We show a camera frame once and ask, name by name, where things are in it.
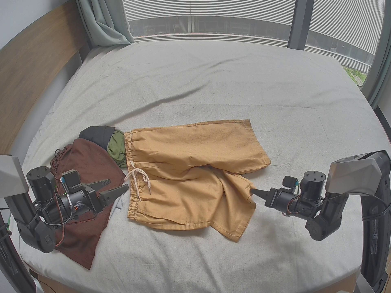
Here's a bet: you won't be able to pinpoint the green garment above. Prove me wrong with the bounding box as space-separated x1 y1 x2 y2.
107 130 127 168

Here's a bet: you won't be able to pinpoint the bed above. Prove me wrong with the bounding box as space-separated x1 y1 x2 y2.
0 0 391 293

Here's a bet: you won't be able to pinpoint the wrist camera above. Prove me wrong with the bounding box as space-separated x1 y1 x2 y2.
61 170 80 193
282 176 298 191

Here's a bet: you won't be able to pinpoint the window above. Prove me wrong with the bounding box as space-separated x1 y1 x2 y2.
119 0 391 89

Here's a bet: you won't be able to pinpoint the blue-green curtain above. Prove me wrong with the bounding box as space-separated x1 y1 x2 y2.
72 0 135 49
368 32 391 109

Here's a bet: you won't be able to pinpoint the brown shorts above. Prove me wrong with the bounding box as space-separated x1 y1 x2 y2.
50 138 126 270

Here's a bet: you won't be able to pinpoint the white garment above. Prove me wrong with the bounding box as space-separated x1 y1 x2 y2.
110 194 124 219

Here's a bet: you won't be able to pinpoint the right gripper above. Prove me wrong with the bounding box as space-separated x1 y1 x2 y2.
265 187 302 216

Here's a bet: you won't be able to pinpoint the tan drawstring shorts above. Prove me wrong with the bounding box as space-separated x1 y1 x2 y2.
126 119 272 243

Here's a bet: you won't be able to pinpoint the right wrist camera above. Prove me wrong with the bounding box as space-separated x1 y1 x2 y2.
282 176 298 191

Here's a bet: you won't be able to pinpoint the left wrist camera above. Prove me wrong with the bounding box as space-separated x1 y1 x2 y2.
61 170 80 193

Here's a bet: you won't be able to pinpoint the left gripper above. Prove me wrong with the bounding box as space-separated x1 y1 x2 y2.
59 179 129 219

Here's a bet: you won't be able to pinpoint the black garment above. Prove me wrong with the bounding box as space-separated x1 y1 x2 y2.
79 126 116 152

